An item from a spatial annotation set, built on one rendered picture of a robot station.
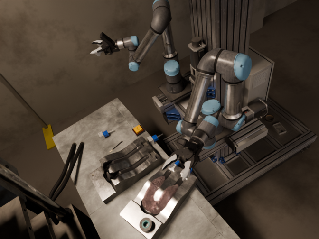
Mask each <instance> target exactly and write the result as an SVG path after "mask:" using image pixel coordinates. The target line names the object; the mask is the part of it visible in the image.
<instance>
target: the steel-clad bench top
mask: <svg viewBox="0 0 319 239"><path fill-rule="evenodd" d="M138 125H141V124H140V123H139V122H138V121H137V120H136V119H135V118H134V116H133V115H132V114H131V113H130V112H129V111H128V110H127V108H126V107H125V106H124V105H123V104H122V103H121V101H120V100H119V99H118V98H116V99H114V100H112V101H111V102H109V103H108V104H106V105H104V106H102V107H101V108H99V109H98V110H96V111H94V112H93V113H91V114H89V115H88V116H86V117H85V118H83V119H81V120H80V121H78V122H77V123H75V124H73V125H72V126H70V127H68V128H66V129H65V130H63V131H62V132H60V133H58V134H57V135H55V136H53V137H52V139H53V141H54V143H55V145H56V147H57V149H58V151H59V153H60V155H61V157H62V159H63V161H64V164H65V163H66V160H67V157H68V155H69V152H70V149H71V146H72V143H76V146H75V149H74V152H73V154H72V157H71V160H70V163H69V166H68V169H67V170H69V167H70V165H71V163H72V161H73V159H74V156H75V154H76V152H77V149H78V147H79V145H80V142H84V144H83V147H82V149H81V152H80V154H79V156H78V159H77V161H76V164H75V166H74V168H73V171H72V173H71V175H70V176H71V178H72V180H73V182H74V184H75V186H76V189H77V191H78V193H79V195H80V197H81V199H82V201H83V203H84V205H85V207H86V209H87V212H88V214H89V216H90V218H91V220H92V222H93V224H94V226H95V228H96V230H97V232H98V235H99V237H100V239H146V238H145V237H144V236H143V235H142V234H140V233H139V232H138V231H137V230H136V229H135V228H134V227H133V226H131V225H130V224H129V223H128V222H127V221H125V220H124V219H123V218H122V217H121V216H120V215H119V214H120V213H121V212H122V210H123V209H124V208H125V206H126V205H127V204H128V203H129V201H130V200H133V201H134V199H135V198H136V197H137V196H138V194H139V192H140V191H141V190H142V188H143V186H144V185H145V183H146V182H147V181H148V179H149V178H151V177H152V176H153V175H154V174H156V173H157V172H158V171H159V170H160V169H161V167H162V166H163V164H165V162H166V161H167V159H168V158H169V156H168V155H167V154H166V153H165V152H164V151H163V149H162V148H161V147H160V146H159V145H158V144H157V143H156V142H154V143H155V144H153V145H150V146H151V147H152V148H153V149H154V151H155V152H156V153H157V154H158V155H159V156H160V158H161V160H162V164H161V165H159V166H158V167H156V168H155V169H154V170H152V171H151V172H150V173H148V174H147V175H145V176H144V177H143V178H142V179H140V180H139V181H137V182H136V183H134V184H133V185H132V186H130V187H129V188H128V189H126V190H125V191H123V192H122V193H121V194H119V195H118V196H116V197H115V198H113V199H112V200H111V201H109V202H108V203H107V204H105V203H104V202H103V201H102V199H101V197H100V196H99V194H98V192H97V190H96V188H95V186H94V185H93V183H92V181H91V179H90V177H89V174H90V173H91V172H93V171H94V170H95V169H97V168H99V167H100V166H101V163H100V161H99V160H100V159H101V158H103V157H104V156H106V155H109V154H112V153H115V152H118V151H120V150H122V149H124V148H125V147H126V146H128V145H129V144H130V143H132V142H133V141H134V140H136V139H137V138H139V137H140V136H143V137H144V138H145V140H146V141H147V142H148V139H147V137H149V136H150V134H149V133H148V132H147V131H146V130H145V129H144V128H143V129H144V130H145V132H143V133H142V134H140V135H139V136H136V134H135V133H134V132H133V131H132V129H133V128H135V127H136V126H138ZM141 126H142V125H141ZM142 127H143V126H142ZM112 129H114V130H113V131H112V132H110V133H108V134H109V136H107V137H105V138H106V139H104V140H101V139H100V137H99V135H98V133H99V132H101V131H102V132H104V131H106V130H107V132H109V131H110V130H112ZM121 141H123V142H122V143H121V144H120V145H118V144H119V143H120V142H121ZM148 144H150V143H149V142H148ZM117 145H118V146H117ZM115 146H117V147H116V148H115V149H114V150H113V151H111V150H112V149H113V148H114V147H115ZM110 151H111V152H110ZM158 239H240V238H239V237H238V235H237V234H236V233H235V232H234V231H233V230H232V228H231V227H230V226H229V225H228V224H227V223H226V222H225V220H224V219H223V218H222V217H221V216H220V215H219V214H218V212H217V211H216V210H215V209H214V208H213V207H212V205H211V204H210V203H209V202H208V201H207V200H206V199H205V197H204V196H203V195H202V194H201V193H200V192H199V190H198V189H197V188H196V187H195V186H194V188H193V189H192V190H191V192H190V193H189V195H188V196H187V198H186V199H185V200H184V202H183V203H182V205H181V206H180V208H179V209H178V210H177V212H176V213H175V215H174V216H173V218H172V219H171V221H170V222H169V223H168V225H167V226H166V228H165V229H164V231H163V232H162V233H161V235H160V236H159V238H158Z"/></svg>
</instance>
